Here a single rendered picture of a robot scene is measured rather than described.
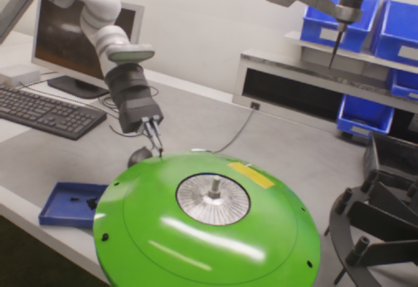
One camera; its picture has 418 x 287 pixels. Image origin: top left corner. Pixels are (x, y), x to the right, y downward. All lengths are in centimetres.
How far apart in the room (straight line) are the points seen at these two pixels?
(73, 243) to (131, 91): 29
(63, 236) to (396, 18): 115
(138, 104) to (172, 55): 90
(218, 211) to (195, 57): 104
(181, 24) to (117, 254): 114
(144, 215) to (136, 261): 6
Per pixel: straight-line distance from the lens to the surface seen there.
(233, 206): 40
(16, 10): 63
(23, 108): 101
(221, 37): 129
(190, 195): 40
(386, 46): 100
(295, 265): 39
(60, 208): 65
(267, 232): 38
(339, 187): 85
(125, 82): 54
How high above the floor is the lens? 136
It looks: 26 degrees down
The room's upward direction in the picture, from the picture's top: 9 degrees clockwise
